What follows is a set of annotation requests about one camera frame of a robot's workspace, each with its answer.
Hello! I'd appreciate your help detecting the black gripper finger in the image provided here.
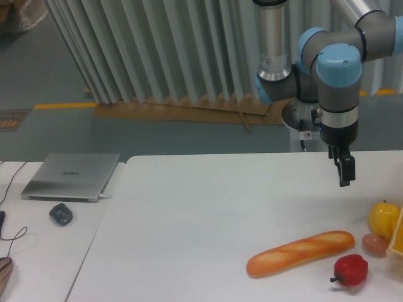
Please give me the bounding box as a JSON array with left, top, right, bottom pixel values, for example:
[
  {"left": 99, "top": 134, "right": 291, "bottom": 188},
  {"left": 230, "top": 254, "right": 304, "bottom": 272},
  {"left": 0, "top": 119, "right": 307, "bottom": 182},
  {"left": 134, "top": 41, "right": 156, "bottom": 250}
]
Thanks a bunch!
[
  {"left": 334, "top": 147, "right": 356, "bottom": 187},
  {"left": 328, "top": 145, "right": 339, "bottom": 172}
]

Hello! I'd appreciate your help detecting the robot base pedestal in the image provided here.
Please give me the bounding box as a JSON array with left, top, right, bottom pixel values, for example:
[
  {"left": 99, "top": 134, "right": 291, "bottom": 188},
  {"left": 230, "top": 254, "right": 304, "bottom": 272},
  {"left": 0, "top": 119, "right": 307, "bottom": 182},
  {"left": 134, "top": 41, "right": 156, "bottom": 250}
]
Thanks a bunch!
[{"left": 281, "top": 98, "right": 327, "bottom": 152}]

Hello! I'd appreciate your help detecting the silver closed laptop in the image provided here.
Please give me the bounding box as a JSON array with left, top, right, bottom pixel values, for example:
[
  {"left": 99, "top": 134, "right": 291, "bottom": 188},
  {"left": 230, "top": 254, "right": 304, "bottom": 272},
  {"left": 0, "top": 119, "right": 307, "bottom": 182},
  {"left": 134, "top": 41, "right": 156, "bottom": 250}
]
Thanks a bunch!
[{"left": 21, "top": 153, "right": 120, "bottom": 202}]

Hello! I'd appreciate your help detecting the brown egg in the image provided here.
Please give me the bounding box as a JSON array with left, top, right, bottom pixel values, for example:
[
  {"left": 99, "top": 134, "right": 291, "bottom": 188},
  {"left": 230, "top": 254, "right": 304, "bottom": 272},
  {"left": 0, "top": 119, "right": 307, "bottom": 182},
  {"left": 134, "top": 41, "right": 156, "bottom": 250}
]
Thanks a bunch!
[{"left": 361, "top": 233, "right": 389, "bottom": 257}]

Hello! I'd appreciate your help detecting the pale folding screen partition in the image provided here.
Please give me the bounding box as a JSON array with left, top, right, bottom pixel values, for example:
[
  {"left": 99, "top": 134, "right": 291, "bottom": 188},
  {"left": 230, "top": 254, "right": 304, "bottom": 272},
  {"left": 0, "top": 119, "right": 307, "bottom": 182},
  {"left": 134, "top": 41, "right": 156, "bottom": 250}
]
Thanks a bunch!
[{"left": 43, "top": 0, "right": 403, "bottom": 105}]

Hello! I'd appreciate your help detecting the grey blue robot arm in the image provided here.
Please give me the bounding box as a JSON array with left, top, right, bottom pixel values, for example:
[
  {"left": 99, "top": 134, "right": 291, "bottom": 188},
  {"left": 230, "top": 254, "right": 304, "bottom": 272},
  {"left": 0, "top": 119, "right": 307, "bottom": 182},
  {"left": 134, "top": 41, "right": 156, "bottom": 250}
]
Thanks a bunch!
[{"left": 254, "top": 1, "right": 402, "bottom": 186}]

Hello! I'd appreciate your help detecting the brown cardboard sheet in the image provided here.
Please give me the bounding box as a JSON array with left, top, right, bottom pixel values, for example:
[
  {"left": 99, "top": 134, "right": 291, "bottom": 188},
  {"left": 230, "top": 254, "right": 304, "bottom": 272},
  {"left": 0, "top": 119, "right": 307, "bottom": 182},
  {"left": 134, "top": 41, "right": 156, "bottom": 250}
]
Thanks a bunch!
[{"left": 93, "top": 93, "right": 290, "bottom": 131}]

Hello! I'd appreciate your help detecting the person's hand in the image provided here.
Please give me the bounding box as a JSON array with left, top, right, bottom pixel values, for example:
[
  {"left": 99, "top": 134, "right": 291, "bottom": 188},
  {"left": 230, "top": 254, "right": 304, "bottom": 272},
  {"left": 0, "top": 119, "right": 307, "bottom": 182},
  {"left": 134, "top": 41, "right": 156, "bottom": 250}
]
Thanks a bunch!
[{"left": 0, "top": 257, "right": 14, "bottom": 293}]

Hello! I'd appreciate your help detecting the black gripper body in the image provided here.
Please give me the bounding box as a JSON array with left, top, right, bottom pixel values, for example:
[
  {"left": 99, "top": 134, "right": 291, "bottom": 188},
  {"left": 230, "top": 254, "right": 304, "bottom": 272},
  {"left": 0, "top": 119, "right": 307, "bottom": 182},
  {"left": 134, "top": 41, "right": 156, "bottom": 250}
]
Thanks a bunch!
[{"left": 320, "top": 121, "right": 358, "bottom": 147}]

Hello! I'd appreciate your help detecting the black cable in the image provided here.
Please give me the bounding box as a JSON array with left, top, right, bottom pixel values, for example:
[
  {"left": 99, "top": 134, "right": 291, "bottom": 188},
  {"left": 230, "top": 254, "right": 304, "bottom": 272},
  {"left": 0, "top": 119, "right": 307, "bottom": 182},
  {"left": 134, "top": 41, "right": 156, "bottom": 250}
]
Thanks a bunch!
[{"left": 0, "top": 160, "right": 34, "bottom": 259}]

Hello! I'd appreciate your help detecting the baguette bread loaf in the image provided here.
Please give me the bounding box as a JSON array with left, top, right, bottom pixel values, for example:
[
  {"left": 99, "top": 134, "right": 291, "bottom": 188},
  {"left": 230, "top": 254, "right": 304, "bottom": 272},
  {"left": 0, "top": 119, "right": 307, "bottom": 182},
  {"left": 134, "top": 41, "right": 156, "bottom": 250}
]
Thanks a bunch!
[{"left": 246, "top": 230, "right": 355, "bottom": 279}]

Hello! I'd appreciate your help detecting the yellow bell pepper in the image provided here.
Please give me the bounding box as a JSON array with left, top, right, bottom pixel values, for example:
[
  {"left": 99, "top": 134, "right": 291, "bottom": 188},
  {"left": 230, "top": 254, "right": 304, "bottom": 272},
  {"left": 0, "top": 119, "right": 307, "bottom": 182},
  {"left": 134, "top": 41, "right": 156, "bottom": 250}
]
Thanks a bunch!
[{"left": 368, "top": 201, "right": 400, "bottom": 242}]

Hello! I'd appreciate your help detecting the red bell pepper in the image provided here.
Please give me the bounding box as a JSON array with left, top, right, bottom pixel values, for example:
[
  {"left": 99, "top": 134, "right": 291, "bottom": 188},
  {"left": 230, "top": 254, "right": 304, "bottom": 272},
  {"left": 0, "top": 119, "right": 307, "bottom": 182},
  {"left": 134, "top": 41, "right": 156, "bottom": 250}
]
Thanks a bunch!
[{"left": 329, "top": 254, "right": 368, "bottom": 286}]

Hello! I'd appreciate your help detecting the white usb plug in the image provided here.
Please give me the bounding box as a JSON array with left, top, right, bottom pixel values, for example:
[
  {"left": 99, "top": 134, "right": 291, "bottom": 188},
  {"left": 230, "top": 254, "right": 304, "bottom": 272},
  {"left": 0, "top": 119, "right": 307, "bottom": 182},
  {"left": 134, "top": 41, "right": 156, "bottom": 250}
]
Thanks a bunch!
[{"left": 99, "top": 194, "right": 112, "bottom": 199}]

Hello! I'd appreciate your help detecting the black pen-like device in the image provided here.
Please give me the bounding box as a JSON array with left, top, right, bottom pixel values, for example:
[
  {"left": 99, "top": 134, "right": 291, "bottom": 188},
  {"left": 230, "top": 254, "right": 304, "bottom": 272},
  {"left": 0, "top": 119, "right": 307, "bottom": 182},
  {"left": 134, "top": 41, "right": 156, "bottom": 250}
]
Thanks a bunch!
[{"left": 0, "top": 211, "right": 6, "bottom": 237}]

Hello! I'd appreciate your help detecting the yellow basket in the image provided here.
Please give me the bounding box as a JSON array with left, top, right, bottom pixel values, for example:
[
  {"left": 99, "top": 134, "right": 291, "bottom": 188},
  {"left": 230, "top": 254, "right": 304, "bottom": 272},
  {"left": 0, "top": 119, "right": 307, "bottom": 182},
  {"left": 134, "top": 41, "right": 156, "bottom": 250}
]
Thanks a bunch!
[{"left": 388, "top": 210, "right": 402, "bottom": 257}]

